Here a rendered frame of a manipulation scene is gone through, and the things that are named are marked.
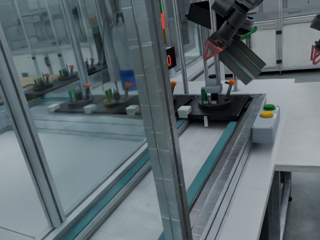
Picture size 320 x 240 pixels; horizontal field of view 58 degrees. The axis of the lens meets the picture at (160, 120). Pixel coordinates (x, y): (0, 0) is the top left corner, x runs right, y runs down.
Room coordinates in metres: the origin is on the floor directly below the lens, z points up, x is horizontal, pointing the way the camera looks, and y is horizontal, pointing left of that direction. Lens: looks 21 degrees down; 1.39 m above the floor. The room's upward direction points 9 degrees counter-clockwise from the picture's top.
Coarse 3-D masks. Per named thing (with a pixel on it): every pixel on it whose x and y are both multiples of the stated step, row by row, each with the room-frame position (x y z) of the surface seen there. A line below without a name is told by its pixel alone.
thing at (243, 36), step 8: (192, 8) 1.42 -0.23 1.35; (200, 8) 1.40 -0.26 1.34; (208, 8) 1.51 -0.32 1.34; (192, 16) 1.43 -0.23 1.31; (200, 16) 1.40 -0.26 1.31; (208, 16) 1.38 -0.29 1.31; (216, 16) 1.49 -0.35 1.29; (200, 24) 1.40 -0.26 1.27; (208, 24) 1.38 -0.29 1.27; (240, 32) 1.40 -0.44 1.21; (248, 32) 1.39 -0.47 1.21; (240, 40) 1.30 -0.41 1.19
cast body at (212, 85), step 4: (212, 76) 1.13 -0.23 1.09; (216, 76) 1.15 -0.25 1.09; (208, 80) 1.13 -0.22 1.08; (212, 80) 1.12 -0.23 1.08; (216, 80) 1.12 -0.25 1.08; (208, 84) 1.13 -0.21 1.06; (212, 84) 1.12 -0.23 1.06; (216, 84) 1.12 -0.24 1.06; (220, 84) 1.13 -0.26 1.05; (204, 88) 1.14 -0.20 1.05; (208, 88) 1.13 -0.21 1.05; (212, 88) 1.12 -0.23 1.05; (216, 88) 1.12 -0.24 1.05; (220, 88) 1.12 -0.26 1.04; (208, 92) 1.13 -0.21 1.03; (212, 92) 1.12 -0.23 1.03; (216, 92) 1.12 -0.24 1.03
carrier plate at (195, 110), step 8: (200, 96) 1.28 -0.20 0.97; (232, 96) 1.21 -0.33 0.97; (240, 96) 1.19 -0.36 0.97; (248, 96) 1.17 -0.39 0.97; (192, 104) 1.19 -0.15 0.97; (232, 104) 1.11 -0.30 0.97; (240, 104) 1.09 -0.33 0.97; (192, 112) 1.09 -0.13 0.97; (200, 112) 1.08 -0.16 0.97; (208, 112) 1.06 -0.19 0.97; (216, 112) 1.05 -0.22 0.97; (224, 112) 1.04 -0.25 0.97; (232, 112) 1.02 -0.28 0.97; (240, 112) 1.02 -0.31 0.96
